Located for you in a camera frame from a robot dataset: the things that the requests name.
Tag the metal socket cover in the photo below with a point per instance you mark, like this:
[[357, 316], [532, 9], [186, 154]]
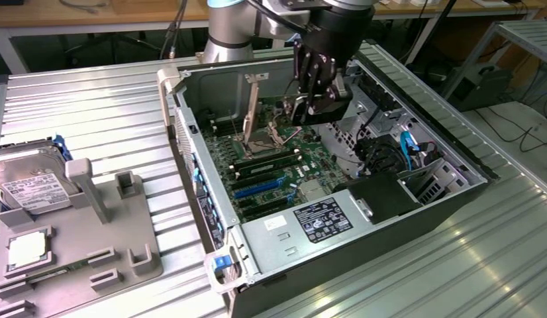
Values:
[[277, 132]]

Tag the silver hard disk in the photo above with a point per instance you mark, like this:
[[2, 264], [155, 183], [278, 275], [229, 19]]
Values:
[[29, 185]]

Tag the grey parts rack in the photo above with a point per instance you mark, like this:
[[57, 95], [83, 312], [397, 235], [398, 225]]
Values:
[[78, 238]]

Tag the CPU socket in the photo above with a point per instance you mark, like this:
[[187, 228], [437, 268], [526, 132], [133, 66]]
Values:
[[263, 144]]

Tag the black chair base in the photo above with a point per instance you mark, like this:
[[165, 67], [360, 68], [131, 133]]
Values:
[[117, 39]]

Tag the silver CPU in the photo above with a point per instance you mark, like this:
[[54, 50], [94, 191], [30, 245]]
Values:
[[26, 248]]

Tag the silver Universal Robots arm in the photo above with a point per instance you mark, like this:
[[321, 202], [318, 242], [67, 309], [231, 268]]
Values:
[[227, 26]]

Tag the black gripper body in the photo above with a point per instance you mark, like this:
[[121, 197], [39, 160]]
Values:
[[338, 33]]

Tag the blue expansion slot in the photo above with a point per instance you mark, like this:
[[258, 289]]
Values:
[[254, 190]]

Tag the silver chipset heatsink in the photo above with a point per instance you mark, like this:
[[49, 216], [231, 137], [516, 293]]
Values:
[[311, 192]]

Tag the silver disk bay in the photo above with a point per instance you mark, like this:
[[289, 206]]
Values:
[[432, 185]]

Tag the black box device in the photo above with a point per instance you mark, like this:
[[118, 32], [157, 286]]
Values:
[[484, 86]]

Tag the graphics card with silver bracket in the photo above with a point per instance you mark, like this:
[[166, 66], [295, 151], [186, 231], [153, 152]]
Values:
[[254, 99]]

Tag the green RAM stick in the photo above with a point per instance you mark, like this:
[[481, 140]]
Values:
[[55, 271]]

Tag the grey power supply unit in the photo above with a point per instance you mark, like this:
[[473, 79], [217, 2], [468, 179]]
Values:
[[271, 245]]

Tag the open black PC case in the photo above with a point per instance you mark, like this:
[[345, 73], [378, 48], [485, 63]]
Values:
[[386, 238]]

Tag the silver drive cage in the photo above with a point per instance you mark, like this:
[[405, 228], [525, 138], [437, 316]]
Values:
[[342, 145]]

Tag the blue disk carrier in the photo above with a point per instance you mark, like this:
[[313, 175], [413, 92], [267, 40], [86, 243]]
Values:
[[59, 149]]

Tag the green motherboard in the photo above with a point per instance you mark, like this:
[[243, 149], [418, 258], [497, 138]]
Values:
[[307, 159]]

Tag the wooden desk with white frame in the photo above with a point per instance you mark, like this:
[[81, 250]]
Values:
[[122, 13]]

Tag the metal slat rack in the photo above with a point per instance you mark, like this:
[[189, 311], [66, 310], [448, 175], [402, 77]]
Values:
[[528, 36]]

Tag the black RAM stick with label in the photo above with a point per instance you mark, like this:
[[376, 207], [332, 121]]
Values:
[[263, 168]]

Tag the black plastic shroud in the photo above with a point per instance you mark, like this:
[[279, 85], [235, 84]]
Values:
[[382, 198]]

